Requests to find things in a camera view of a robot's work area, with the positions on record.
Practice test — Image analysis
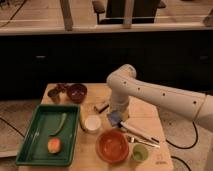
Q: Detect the small green cup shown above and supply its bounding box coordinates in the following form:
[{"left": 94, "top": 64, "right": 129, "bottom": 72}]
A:
[{"left": 132, "top": 144, "right": 149, "bottom": 162}]

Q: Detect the dark red bowl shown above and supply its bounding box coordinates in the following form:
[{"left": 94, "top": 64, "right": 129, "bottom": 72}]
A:
[{"left": 67, "top": 83, "right": 87, "bottom": 104}]

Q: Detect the black office chair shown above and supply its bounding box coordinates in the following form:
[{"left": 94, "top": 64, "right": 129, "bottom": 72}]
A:
[{"left": 92, "top": 0, "right": 166, "bottom": 25}]

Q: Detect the green plastic tray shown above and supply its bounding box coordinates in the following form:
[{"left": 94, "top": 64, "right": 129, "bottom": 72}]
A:
[{"left": 16, "top": 104, "right": 80, "bottom": 167}]

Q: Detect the yellow banana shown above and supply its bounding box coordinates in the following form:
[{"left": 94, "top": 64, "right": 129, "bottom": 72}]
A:
[{"left": 79, "top": 106, "right": 86, "bottom": 131}]

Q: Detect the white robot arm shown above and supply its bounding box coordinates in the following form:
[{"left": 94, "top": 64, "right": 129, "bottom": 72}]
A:
[{"left": 106, "top": 64, "right": 213, "bottom": 133}]

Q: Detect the black cable on floor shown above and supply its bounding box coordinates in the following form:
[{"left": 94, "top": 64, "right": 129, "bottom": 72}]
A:
[{"left": 165, "top": 121, "right": 200, "bottom": 150}]

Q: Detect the orange plastic bowl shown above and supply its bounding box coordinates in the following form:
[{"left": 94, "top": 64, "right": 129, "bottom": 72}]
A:
[{"left": 95, "top": 130, "right": 129, "bottom": 164}]

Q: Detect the silver metal spoon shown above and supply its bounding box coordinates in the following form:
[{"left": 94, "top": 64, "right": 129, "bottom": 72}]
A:
[{"left": 126, "top": 135, "right": 160, "bottom": 148}]

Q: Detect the white paper cup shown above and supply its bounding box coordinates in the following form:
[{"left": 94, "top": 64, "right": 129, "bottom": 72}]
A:
[{"left": 85, "top": 115, "right": 101, "bottom": 133}]

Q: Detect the dark brown block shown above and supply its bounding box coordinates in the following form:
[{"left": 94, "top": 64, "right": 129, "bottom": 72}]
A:
[{"left": 94, "top": 102, "right": 109, "bottom": 113}]

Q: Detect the orange peach fruit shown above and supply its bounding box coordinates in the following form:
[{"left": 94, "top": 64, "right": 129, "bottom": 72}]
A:
[{"left": 47, "top": 138, "right": 61, "bottom": 154}]

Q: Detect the dark brown toy piece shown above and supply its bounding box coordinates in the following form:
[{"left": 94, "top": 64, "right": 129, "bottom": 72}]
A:
[{"left": 57, "top": 83, "right": 68, "bottom": 93}]

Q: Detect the white handled brush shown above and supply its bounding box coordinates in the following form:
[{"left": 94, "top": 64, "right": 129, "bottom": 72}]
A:
[{"left": 119, "top": 121, "right": 159, "bottom": 144}]

